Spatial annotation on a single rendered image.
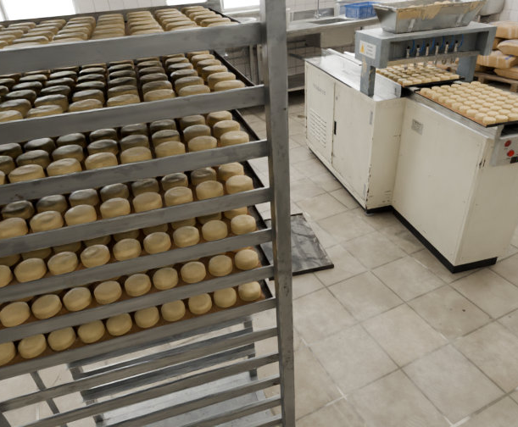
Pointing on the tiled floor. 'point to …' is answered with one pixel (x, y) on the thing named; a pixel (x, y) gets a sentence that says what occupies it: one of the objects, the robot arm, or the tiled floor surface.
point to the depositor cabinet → (353, 133)
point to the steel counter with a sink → (316, 36)
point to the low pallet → (504, 80)
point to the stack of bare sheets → (302, 247)
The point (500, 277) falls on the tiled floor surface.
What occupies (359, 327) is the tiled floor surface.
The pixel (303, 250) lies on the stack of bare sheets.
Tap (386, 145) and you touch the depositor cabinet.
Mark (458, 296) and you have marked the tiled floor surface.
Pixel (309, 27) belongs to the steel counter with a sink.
